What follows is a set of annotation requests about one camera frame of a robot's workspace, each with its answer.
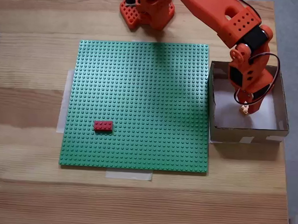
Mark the wide masking tape strip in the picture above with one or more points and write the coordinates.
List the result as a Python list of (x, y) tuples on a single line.
[(62, 112)]

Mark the yellow lego block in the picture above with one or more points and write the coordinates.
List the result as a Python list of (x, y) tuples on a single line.
[(244, 110)]

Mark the green lego baseplate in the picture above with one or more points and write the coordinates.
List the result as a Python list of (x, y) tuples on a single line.
[(102, 89)]

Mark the red lego block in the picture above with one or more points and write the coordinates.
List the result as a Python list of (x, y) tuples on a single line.
[(103, 126)]

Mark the white paper box liner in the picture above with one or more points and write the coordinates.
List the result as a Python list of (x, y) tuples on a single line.
[(229, 113)]

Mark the brown cardboard box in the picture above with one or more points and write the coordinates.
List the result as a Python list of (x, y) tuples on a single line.
[(227, 136)]

